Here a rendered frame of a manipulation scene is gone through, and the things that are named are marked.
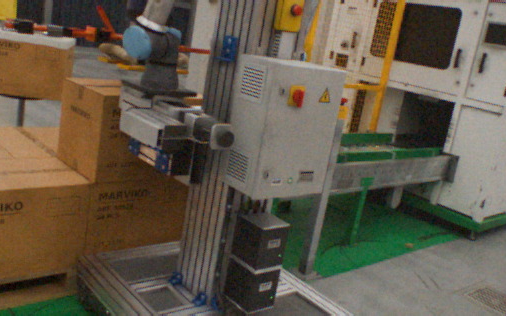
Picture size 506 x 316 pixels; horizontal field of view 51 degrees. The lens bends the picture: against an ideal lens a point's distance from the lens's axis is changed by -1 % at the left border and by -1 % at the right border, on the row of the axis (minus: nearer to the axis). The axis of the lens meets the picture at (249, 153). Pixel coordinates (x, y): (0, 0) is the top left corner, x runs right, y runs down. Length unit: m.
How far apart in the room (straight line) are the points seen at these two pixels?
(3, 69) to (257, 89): 2.37
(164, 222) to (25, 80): 1.58
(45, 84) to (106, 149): 1.47
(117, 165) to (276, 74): 1.01
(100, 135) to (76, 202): 0.32
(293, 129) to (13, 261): 1.31
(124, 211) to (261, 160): 0.99
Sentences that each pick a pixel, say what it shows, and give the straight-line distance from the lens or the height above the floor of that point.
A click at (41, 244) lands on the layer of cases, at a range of 2.47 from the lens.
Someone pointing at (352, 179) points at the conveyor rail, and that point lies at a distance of 3.46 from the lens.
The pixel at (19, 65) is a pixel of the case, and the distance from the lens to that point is 3.82.
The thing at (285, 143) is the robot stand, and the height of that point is 0.96.
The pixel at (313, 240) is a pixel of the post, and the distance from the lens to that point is 3.05.
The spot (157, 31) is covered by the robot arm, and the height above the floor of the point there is 1.25.
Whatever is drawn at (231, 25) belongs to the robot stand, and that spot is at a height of 1.32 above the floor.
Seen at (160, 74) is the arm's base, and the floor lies 1.09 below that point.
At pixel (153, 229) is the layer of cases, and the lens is 2.71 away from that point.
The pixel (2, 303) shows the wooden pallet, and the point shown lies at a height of 0.02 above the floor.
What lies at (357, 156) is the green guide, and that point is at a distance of 3.62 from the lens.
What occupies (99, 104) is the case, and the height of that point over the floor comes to 0.89.
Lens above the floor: 1.33
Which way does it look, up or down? 14 degrees down
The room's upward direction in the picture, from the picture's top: 10 degrees clockwise
